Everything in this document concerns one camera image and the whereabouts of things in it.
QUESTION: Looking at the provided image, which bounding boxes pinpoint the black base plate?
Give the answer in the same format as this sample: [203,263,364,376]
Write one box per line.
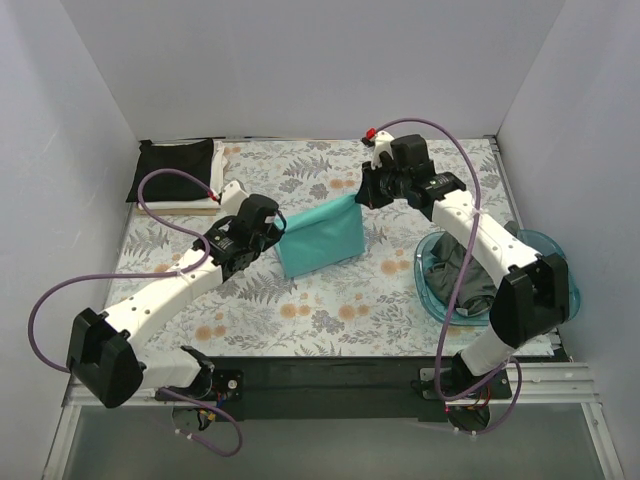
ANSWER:
[169,355,516,424]

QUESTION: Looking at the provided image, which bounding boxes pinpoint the teal t shirt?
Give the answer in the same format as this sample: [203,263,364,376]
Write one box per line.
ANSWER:
[275,194,365,278]

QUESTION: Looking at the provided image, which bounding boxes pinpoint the blue transparent plastic basket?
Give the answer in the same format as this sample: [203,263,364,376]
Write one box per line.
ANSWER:
[414,221,564,327]

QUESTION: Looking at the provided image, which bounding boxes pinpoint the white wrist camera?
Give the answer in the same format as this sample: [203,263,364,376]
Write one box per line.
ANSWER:
[362,129,394,169]
[217,181,249,215]

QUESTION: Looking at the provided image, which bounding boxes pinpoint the folded black t shirt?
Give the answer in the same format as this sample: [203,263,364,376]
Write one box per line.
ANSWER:
[124,138,215,204]

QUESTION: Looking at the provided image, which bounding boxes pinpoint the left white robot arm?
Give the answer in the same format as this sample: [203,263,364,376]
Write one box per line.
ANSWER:
[67,194,286,408]

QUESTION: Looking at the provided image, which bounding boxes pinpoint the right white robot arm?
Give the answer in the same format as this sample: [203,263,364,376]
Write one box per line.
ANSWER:
[355,130,570,398]

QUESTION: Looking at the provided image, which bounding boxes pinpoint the folded beige t shirt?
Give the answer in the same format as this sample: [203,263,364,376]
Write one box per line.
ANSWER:
[135,205,220,217]

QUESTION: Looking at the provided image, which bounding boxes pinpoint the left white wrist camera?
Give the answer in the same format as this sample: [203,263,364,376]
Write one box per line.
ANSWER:
[217,181,249,215]

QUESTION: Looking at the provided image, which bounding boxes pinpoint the dark grey t shirt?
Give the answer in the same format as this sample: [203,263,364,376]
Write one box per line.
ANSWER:
[423,232,497,318]

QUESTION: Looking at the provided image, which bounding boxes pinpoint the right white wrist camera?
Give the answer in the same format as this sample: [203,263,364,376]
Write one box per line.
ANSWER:
[362,129,394,169]

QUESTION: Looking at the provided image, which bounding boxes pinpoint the floral table cloth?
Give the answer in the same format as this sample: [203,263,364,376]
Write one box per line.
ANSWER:
[93,137,556,358]

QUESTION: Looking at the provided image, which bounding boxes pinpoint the folded white t shirt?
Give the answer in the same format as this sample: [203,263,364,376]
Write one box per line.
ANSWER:
[126,139,228,211]

